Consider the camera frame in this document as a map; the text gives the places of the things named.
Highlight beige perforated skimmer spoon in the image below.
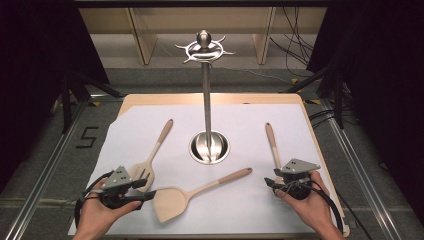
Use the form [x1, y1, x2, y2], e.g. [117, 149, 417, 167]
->
[265, 122, 285, 186]

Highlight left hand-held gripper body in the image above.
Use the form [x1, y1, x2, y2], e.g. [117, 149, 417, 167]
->
[100, 165, 143, 210]

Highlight hanging black cables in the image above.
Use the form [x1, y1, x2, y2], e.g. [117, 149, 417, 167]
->
[269, 7, 322, 78]

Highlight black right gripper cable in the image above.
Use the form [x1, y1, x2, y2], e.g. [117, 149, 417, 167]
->
[273, 179, 344, 234]

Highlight metal utensil stand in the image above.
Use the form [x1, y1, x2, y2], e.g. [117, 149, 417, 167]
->
[175, 29, 236, 165]

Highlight black floor cable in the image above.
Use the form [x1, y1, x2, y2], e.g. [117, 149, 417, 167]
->
[334, 189, 375, 240]

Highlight black stand legs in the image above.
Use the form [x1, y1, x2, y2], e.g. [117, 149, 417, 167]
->
[59, 70, 125, 135]
[279, 64, 348, 130]

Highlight black floor cables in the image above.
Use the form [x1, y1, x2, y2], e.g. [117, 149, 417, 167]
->
[308, 107, 338, 130]

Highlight wooden shelf unit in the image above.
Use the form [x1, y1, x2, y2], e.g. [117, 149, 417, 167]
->
[78, 7, 328, 66]

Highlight white table sheet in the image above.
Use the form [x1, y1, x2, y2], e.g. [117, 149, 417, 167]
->
[68, 103, 348, 236]

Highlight dark curtain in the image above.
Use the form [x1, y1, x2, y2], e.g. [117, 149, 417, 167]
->
[305, 0, 424, 229]
[0, 0, 111, 194]

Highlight thin white floor cable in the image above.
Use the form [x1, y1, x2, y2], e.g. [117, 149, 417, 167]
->
[211, 64, 295, 85]

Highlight beige slotted spatula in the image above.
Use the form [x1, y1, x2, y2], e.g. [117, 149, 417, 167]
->
[129, 118, 174, 194]

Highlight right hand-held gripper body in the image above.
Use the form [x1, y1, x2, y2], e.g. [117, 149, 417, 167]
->
[274, 158, 322, 201]

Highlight aluminium floor rail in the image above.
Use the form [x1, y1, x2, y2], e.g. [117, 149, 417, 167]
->
[3, 99, 90, 240]
[320, 98, 405, 240]

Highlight person's right hand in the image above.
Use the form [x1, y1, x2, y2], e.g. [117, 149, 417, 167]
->
[274, 170, 334, 233]

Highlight person's left hand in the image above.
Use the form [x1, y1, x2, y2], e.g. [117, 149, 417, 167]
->
[74, 179, 143, 236]

